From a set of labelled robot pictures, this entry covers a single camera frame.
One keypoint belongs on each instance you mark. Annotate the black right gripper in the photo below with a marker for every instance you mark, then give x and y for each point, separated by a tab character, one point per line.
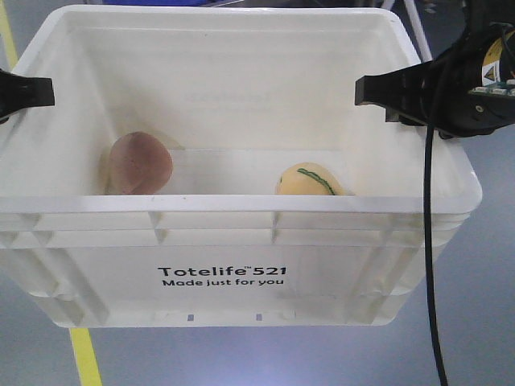
478	94

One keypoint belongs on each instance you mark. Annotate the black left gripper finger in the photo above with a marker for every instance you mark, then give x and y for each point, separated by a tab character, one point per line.
20	92

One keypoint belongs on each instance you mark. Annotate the yellow plush ball toy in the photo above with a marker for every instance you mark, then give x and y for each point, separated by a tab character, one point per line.
310	178

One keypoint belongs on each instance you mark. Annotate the brown plush ball toy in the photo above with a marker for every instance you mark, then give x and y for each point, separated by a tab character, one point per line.
139	164

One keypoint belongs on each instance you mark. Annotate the white plastic tote box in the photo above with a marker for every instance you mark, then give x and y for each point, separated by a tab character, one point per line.
236	96

